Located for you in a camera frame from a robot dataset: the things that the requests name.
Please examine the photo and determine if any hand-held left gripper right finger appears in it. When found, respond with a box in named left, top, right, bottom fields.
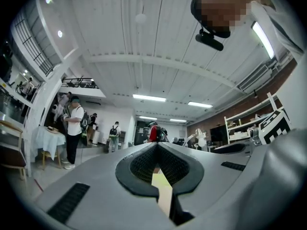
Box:
left=157, top=142, right=252, bottom=217

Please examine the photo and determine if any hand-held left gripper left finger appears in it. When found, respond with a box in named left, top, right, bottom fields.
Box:
left=33, top=142, right=176, bottom=230

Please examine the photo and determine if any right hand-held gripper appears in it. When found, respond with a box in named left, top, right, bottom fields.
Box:
left=213, top=108, right=292, bottom=157

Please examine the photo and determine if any black television screen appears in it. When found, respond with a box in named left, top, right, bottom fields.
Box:
left=210, top=126, right=227, bottom=143

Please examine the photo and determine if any white metal shelf rack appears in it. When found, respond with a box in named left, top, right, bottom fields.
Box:
left=224, top=92, right=292, bottom=146

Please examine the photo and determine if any silver desk lamp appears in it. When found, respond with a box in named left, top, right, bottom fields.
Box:
left=187, top=127, right=207, bottom=151

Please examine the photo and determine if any yellow-green table cover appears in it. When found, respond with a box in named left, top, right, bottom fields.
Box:
left=151, top=171, right=172, bottom=189

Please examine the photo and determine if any light wooden chair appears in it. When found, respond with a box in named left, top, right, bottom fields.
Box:
left=42, top=149, right=62, bottom=170

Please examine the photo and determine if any long ceiling light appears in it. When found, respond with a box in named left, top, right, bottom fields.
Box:
left=250, top=20, right=275, bottom=59
left=132, top=93, right=167, bottom=103
left=187, top=101, right=213, bottom=109

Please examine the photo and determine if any round table with white cloth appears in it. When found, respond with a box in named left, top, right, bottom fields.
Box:
left=32, top=126, right=67, bottom=162

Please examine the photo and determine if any ceiling air conditioner unit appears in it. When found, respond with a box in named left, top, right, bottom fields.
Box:
left=236, top=61, right=279, bottom=93

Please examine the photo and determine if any wooden chair with brown seat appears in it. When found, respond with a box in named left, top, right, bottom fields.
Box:
left=0, top=120, right=28, bottom=179

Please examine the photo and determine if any person's head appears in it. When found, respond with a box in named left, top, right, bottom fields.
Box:
left=190, top=0, right=252, bottom=39

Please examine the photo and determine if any black mezzanine railing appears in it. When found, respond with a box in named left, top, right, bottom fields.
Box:
left=14, top=18, right=55, bottom=75

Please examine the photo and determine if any white globe lamp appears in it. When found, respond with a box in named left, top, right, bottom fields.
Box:
left=134, top=12, right=147, bottom=25

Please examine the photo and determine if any black head-worn camera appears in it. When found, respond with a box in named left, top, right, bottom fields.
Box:
left=194, top=26, right=224, bottom=52

